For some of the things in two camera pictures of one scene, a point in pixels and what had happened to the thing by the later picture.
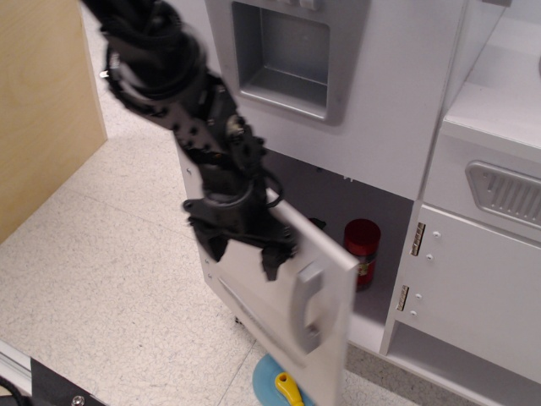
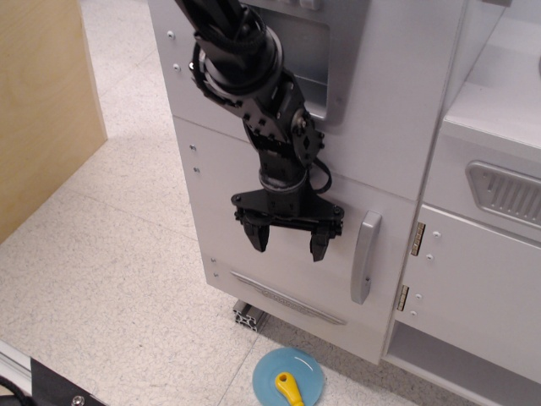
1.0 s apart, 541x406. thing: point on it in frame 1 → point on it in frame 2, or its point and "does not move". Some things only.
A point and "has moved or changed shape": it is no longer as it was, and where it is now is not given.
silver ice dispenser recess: [300, 59] does not move
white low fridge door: [309, 306] has moved or changed shape
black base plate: [48, 388] does not move
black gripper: [242, 211] → [283, 201]
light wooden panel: [51, 117] does not move
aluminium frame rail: [15, 366] does not move
